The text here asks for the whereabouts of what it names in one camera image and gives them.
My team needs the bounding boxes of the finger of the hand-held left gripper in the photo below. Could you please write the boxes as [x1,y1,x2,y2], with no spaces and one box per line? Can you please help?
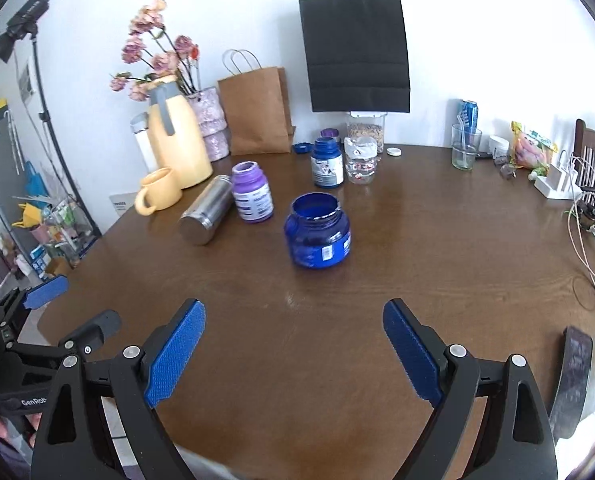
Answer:
[22,275,71,312]
[57,309,123,361]

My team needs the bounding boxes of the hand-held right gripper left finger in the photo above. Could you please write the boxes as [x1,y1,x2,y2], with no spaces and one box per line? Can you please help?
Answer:
[30,298,207,480]

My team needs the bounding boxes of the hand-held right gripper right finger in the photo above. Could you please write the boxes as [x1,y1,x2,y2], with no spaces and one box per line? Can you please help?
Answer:
[382,298,559,480]

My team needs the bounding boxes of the stainless steel cup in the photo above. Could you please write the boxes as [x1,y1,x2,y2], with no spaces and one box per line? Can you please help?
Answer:
[178,175,234,246]

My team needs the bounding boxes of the cluttered storage rack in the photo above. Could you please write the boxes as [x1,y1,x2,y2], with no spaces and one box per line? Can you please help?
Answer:
[12,160,103,281]

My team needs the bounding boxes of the white card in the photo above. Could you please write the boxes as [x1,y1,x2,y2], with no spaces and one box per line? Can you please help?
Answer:
[108,191,143,218]

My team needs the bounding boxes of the large blue jar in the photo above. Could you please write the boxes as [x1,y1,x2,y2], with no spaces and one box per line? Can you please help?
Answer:
[284,192,352,270]

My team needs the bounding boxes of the yellow mug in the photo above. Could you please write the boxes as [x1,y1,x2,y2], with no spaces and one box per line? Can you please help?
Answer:
[134,166,184,217]

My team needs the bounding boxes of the black flat phone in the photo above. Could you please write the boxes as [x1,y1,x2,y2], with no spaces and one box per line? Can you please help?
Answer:
[547,326,594,443]

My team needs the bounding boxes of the purple jar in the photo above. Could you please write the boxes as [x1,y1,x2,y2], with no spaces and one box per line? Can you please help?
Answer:
[231,161,274,224]

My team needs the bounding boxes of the yellow thermos jug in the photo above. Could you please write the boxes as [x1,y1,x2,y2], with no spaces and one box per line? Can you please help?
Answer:
[144,75,214,190]

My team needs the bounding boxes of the clear plastic jar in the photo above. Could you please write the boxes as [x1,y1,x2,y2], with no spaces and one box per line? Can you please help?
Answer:
[344,137,381,185]

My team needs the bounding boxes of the small dark blue jar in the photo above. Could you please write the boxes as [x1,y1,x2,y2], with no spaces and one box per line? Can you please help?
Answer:
[311,137,345,190]

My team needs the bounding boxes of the drinking glass with straw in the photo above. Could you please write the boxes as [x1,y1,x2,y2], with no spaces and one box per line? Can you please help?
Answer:
[451,115,483,170]

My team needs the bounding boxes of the white charger dock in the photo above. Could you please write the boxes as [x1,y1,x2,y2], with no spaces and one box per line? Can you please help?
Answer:
[535,162,583,201]

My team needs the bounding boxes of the small white jar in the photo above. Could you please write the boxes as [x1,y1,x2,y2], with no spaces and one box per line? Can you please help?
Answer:
[487,135,511,160]

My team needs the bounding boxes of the glass container of grains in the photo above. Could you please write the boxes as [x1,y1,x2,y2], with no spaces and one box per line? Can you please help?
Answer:
[346,111,388,155]

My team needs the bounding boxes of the colourful snack packet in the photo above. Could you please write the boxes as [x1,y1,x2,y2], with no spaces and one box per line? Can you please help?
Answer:
[508,121,559,172]

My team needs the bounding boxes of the pink vase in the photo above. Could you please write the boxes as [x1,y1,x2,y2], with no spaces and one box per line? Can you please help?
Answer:
[186,86,232,162]

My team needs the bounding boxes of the blue drink can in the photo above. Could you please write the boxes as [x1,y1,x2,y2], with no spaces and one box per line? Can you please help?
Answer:
[457,99,479,131]

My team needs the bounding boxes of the pink dried flowers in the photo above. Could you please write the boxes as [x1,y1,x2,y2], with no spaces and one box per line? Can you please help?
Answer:
[110,0,200,103]

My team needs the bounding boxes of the brown paper bag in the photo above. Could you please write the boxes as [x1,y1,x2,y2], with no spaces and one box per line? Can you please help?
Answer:
[217,49,296,156]

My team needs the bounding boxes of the studio light on stand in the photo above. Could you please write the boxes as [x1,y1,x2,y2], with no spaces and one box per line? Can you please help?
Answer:
[0,0,103,241]

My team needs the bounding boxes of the black paper bag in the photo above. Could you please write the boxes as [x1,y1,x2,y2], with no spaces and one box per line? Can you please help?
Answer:
[298,0,411,113]

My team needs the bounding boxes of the white cable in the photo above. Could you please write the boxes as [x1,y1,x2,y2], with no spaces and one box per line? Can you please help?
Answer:
[566,156,595,326]

